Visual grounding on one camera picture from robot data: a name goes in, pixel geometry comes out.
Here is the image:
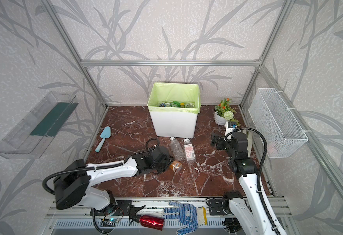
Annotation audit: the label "white bin with green liner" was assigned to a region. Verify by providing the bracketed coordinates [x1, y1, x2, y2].
[147, 82, 201, 138]

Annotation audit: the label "green circuit board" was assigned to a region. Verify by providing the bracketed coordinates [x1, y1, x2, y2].
[101, 218, 122, 227]

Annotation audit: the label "potted plant white pot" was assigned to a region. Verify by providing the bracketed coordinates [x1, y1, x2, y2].
[214, 98, 240, 126]

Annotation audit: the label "yellow sponge pad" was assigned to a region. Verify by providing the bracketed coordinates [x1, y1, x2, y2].
[196, 207, 208, 226]

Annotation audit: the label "red metal flask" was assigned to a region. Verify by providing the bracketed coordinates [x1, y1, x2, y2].
[129, 205, 165, 231]

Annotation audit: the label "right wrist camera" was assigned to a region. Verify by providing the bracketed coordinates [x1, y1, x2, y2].
[225, 121, 238, 140]

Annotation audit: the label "blue dotted knit glove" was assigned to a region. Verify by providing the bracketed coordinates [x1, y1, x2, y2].
[163, 201, 199, 235]

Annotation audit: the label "square red text label bottle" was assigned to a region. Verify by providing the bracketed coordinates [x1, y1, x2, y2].
[184, 139, 196, 163]

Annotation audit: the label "beige work glove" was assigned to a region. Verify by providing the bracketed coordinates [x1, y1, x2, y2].
[246, 130, 253, 157]

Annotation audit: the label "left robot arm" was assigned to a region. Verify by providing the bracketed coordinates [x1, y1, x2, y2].
[42, 139, 175, 211]

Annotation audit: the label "white wire mesh basket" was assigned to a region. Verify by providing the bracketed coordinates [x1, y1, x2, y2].
[249, 88, 308, 159]

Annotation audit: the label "clear acrylic wall shelf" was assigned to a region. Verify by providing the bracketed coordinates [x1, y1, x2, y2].
[0, 92, 79, 159]

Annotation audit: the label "green plastic bottle yellow cap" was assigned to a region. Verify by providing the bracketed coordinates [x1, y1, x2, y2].
[158, 101, 195, 108]

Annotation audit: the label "light blue spatula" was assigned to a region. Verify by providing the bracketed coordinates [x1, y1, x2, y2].
[95, 126, 111, 153]

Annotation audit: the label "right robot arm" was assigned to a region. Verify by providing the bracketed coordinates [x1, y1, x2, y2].
[211, 127, 286, 235]

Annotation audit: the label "brown label tea bottle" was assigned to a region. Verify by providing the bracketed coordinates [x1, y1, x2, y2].
[169, 161, 183, 173]

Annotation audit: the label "clear bottle white cap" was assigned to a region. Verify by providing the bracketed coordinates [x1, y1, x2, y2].
[170, 137, 185, 162]

